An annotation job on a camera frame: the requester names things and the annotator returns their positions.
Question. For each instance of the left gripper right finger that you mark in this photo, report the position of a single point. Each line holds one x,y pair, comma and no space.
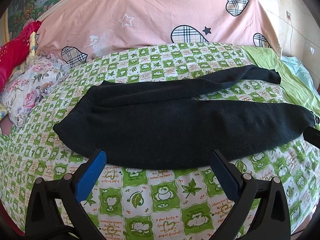
272,218

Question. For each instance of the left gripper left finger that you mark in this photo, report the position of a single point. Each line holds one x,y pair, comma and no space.
54,208

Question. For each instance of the black pants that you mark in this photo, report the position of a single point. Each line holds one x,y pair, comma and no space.
163,125

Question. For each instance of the light green sheet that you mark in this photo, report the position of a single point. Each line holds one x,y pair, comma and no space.
295,91

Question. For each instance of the light blue cloth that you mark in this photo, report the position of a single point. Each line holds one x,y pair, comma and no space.
297,68

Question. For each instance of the floral pillow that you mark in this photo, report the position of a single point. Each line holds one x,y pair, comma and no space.
24,91

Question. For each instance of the red garment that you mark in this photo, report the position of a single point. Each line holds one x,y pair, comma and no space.
16,51

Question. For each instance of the pink quilt with plaid hearts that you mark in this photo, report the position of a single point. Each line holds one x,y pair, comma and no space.
80,30

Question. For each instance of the landscape painting headboard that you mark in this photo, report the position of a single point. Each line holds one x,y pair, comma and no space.
32,2

